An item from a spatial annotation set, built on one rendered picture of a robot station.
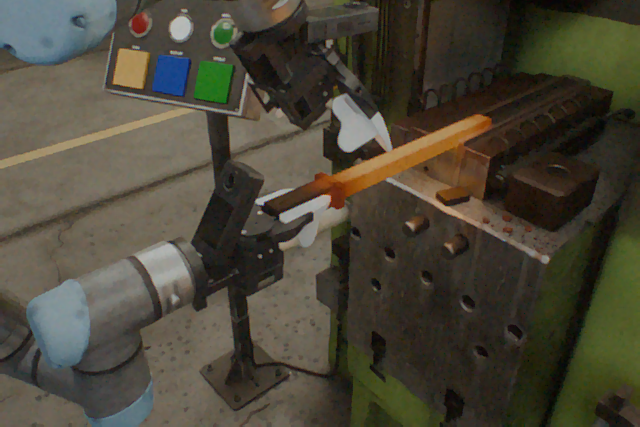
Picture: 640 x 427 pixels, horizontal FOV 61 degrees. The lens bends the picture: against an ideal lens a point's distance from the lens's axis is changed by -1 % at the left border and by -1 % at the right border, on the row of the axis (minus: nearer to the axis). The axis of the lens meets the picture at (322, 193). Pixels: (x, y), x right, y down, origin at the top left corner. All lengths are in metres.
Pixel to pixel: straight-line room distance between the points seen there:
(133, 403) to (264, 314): 1.37
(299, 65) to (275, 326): 1.44
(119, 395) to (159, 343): 1.33
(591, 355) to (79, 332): 0.86
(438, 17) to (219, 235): 0.66
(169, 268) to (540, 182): 0.53
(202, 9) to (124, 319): 0.72
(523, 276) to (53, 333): 0.60
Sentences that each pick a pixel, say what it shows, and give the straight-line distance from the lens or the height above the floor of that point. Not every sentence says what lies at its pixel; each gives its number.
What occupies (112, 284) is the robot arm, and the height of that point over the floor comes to 1.02.
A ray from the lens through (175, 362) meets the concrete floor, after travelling 1.90.
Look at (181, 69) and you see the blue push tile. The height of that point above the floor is 1.02.
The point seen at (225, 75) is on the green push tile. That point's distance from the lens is 1.08.
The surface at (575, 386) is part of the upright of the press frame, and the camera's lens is 1.19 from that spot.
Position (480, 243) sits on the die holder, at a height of 0.89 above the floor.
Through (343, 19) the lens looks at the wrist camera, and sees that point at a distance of 0.62.
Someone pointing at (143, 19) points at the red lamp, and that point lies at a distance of 1.23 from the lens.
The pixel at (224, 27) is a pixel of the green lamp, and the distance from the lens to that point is 1.11.
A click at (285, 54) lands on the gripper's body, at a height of 1.20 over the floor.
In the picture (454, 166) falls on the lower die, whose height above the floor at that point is 0.95.
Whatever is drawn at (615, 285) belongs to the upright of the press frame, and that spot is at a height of 0.78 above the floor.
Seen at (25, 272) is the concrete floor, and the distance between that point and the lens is 2.45.
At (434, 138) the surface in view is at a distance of 0.86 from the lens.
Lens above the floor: 1.38
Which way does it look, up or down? 31 degrees down
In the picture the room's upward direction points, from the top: straight up
